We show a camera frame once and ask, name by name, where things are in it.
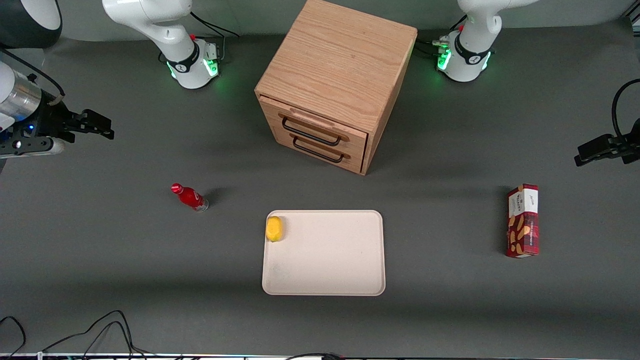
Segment red bottle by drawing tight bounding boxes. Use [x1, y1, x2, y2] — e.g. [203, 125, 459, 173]
[170, 183, 210, 213]

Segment plain wooden drawer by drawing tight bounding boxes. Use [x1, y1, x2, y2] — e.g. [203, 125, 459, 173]
[273, 130, 366, 175]

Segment beige plastic tray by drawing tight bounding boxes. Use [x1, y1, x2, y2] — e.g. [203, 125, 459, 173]
[261, 209, 387, 297]

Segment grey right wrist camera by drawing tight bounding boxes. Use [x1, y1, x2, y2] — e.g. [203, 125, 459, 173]
[0, 138, 66, 160]

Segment black floor cable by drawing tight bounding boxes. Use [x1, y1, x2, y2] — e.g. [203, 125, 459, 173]
[42, 309, 136, 359]
[0, 315, 27, 359]
[79, 320, 157, 359]
[284, 352, 347, 360]

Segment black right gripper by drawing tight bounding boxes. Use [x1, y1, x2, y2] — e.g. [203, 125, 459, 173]
[0, 100, 115, 151]

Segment yellow lemon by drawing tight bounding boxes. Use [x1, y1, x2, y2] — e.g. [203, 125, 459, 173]
[265, 215, 285, 243]

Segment red snack box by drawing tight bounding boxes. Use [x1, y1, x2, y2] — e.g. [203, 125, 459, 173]
[505, 183, 541, 259]

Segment wooden drawer with lip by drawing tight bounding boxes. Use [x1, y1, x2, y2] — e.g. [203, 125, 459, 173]
[258, 95, 370, 157]

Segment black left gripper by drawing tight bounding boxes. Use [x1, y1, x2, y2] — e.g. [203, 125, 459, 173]
[573, 117, 640, 167]

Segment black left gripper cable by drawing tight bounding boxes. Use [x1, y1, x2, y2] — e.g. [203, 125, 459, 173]
[612, 78, 640, 142]

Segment black metal drawer handle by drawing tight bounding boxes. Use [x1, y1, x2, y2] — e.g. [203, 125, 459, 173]
[278, 113, 350, 147]
[292, 137, 345, 164]

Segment wooden drawer cabinet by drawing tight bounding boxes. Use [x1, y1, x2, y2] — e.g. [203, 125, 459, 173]
[254, 0, 419, 176]

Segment black left base cable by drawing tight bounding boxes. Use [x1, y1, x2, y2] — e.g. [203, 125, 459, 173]
[417, 15, 469, 59]

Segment aluminium frame post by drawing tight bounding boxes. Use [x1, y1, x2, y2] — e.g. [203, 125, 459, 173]
[621, 0, 640, 26]

